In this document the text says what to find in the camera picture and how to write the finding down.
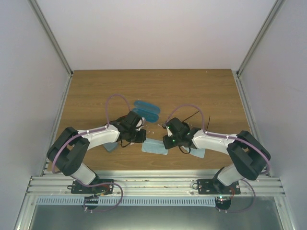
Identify light blue cleaning cloth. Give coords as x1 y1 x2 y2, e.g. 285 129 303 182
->
142 138 168 155

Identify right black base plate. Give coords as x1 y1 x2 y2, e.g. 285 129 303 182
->
192 179 241 195

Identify slotted grey cable duct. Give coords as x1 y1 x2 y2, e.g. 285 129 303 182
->
36 196 215 207

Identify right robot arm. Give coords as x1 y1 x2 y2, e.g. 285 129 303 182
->
163 118 271 194

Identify light blue crumpled cloth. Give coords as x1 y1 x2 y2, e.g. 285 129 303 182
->
189 148 206 158

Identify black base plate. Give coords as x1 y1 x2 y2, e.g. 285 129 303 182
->
192 179 241 195
67 179 114 195

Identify grey-blue glasses case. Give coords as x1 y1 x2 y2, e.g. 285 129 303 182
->
103 142 118 152

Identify blue translucent glasses case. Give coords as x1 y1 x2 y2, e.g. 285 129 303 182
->
133 100 161 123

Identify aluminium rail frame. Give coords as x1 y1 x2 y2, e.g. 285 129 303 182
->
26 169 285 197

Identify black round sunglasses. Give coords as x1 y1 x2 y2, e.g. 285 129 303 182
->
183 111 212 130

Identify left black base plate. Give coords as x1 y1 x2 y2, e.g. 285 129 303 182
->
67 179 114 195

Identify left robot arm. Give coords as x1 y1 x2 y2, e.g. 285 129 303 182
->
47 111 146 194

